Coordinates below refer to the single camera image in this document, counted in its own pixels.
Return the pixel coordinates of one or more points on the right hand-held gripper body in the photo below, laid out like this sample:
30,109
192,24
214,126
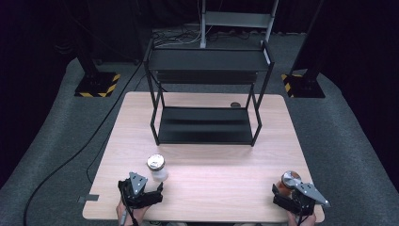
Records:
309,193

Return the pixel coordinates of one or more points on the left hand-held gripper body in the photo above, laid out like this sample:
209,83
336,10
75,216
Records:
138,183

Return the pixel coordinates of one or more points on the glass jar with brown contents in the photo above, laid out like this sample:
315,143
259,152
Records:
289,180

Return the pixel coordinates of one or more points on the glass jar with white powder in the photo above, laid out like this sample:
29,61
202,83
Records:
156,166

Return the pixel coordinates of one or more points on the black two-tier metal rack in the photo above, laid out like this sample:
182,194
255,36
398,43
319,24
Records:
205,125

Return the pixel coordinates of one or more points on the person's left hand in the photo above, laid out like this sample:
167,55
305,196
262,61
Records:
138,213

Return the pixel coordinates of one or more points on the person's right hand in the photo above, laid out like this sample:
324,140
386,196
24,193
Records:
293,219

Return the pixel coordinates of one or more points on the grey tape strip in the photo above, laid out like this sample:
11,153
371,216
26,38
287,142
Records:
89,198

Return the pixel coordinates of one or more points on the dark round table grommet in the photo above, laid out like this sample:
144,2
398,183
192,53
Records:
235,104

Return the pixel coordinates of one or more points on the black stand with striped base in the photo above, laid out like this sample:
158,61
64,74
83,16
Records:
302,84
97,84

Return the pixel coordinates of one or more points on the grey metal stand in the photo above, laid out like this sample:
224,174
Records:
238,19

